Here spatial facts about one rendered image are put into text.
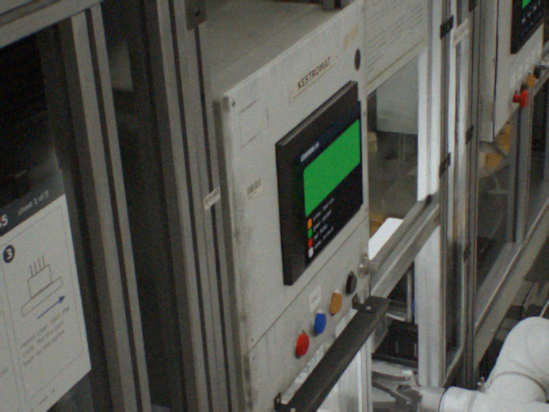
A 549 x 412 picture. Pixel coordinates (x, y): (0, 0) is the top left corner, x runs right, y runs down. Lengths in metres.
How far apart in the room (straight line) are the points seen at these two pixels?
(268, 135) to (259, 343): 0.27
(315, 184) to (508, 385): 0.77
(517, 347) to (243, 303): 0.87
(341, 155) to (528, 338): 0.72
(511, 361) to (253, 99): 0.98
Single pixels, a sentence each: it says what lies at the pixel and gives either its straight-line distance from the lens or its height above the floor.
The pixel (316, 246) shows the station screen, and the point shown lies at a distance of 1.47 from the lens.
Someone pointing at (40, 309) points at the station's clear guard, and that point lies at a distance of 1.03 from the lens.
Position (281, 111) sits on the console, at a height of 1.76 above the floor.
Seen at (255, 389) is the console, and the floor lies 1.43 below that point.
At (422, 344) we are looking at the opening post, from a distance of 2.28.
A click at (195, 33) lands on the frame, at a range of 1.19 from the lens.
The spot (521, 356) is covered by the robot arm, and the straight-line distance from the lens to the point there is 2.10.
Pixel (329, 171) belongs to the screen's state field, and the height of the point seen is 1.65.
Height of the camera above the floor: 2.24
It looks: 25 degrees down
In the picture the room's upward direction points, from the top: 4 degrees counter-clockwise
